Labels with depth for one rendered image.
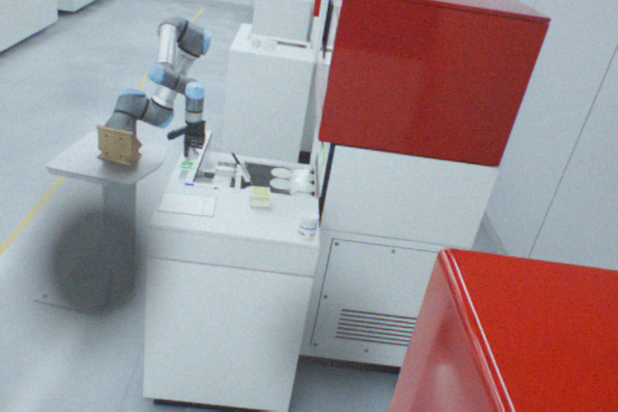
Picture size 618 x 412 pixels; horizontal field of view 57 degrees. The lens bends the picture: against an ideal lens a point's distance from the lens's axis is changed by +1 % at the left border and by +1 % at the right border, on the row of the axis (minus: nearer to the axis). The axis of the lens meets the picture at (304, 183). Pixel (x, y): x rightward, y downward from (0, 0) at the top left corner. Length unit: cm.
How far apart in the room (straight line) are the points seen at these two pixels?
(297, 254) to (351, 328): 80
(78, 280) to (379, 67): 207
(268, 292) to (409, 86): 95
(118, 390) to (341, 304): 107
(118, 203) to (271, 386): 114
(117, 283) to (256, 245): 127
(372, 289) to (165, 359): 95
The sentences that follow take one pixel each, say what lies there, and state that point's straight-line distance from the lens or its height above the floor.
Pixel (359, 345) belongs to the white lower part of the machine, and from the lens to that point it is 287.
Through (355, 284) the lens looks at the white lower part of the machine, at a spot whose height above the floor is 55.
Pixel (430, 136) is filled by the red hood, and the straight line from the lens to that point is 229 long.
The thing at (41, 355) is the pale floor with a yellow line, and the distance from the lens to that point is 302.
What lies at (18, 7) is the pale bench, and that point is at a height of 44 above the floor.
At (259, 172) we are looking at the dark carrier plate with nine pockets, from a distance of 265.
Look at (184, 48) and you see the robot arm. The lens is 276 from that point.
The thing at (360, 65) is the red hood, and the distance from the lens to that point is 215.
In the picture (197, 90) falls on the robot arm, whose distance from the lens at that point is 234.
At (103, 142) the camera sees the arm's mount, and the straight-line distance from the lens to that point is 281.
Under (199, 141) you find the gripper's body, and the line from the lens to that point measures 243.
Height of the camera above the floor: 211
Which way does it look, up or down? 28 degrees down
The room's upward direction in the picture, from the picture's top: 10 degrees clockwise
